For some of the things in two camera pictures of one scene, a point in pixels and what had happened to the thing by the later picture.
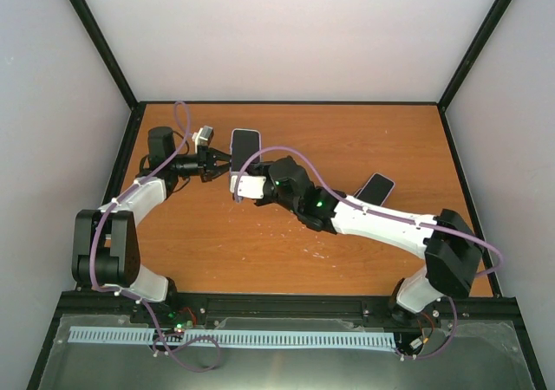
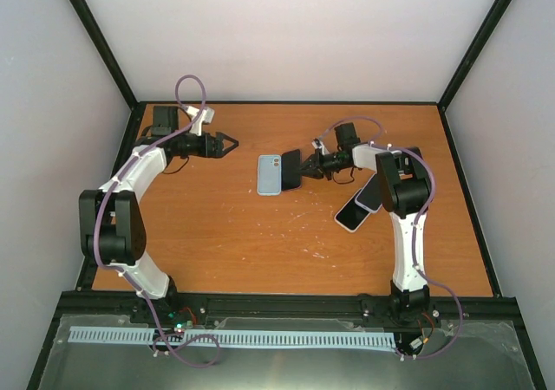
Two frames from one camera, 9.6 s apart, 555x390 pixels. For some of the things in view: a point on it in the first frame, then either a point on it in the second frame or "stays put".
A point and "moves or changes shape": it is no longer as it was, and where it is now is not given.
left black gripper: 205,161 → 216,145
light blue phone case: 233,172 moves or changes shape
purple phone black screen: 245,144 moves or changes shape
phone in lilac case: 376,191 stays put
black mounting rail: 95,311 stays put
